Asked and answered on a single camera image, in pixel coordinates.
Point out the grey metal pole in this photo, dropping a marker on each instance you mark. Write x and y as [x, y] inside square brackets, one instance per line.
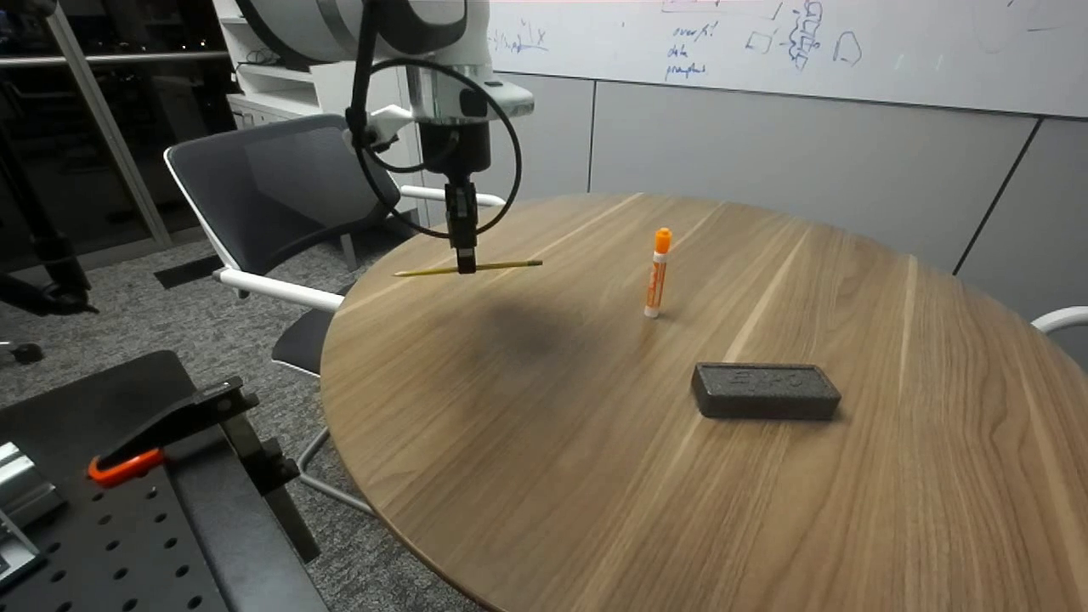
[107, 125]

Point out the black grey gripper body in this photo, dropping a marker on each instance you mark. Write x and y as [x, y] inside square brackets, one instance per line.
[455, 143]

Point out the grey mesh office chair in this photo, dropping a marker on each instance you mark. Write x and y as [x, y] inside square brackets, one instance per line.
[272, 192]

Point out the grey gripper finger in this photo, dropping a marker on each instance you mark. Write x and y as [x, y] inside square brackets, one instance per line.
[452, 227]

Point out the black foam eraser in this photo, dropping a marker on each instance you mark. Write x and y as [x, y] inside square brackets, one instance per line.
[766, 392]

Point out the whiteboard with blue writing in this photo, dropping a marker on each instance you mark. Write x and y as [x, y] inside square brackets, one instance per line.
[906, 44]

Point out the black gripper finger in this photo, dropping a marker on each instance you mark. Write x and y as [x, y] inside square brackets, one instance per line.
[470, 227]

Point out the silver corner bracket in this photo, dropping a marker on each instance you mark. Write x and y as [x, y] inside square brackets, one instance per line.
[14, 552]

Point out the black perforated breadboard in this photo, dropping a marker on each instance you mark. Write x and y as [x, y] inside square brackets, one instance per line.
[103, 555]

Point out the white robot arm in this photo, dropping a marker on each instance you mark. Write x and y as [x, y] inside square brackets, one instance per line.
[326, 24]

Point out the black tripod with box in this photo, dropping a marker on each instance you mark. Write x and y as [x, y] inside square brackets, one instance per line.
[46, 258]

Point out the long aluminium extrusion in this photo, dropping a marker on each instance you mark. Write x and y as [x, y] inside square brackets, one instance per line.
[25, 479]

